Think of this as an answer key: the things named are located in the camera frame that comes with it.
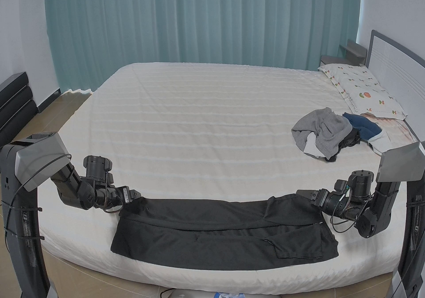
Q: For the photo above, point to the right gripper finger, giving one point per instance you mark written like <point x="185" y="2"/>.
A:
<point x="310" y="195"/>

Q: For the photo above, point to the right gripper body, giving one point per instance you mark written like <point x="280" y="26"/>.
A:
<point x="327" y="202"/>

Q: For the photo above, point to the black T-shirt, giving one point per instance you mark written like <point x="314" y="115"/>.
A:
<point x="215" y="233"/>

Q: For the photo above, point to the pile of clothes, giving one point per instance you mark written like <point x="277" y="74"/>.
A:
<point x="328" y="127"/>

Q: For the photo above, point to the white printed pillow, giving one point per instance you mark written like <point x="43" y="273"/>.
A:
<point x="365" y="91"/>

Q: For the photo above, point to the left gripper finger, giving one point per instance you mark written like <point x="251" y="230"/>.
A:
<point x="136" y="195"/>

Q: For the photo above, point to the bed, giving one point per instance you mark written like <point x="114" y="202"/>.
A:
<point x="215" y="107"/>

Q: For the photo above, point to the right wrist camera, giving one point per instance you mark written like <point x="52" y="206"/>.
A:
<point x="340" y="186"/>

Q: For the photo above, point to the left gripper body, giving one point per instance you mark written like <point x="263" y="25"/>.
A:
<point x="123" y="196"/>

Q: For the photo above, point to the grey bedside table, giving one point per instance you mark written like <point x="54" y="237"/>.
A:
<point x="350" y="51"/>

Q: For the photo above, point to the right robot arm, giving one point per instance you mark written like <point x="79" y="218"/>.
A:
<point x="381" y="203"/>

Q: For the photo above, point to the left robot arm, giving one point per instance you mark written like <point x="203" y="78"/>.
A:
<point x="36" y="160"/>

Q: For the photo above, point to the blue-green curtain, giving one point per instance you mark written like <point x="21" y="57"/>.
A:
<point x="199" y="8"/>

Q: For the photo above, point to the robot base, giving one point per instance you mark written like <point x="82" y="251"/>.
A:
<point x="212" y="294"/>

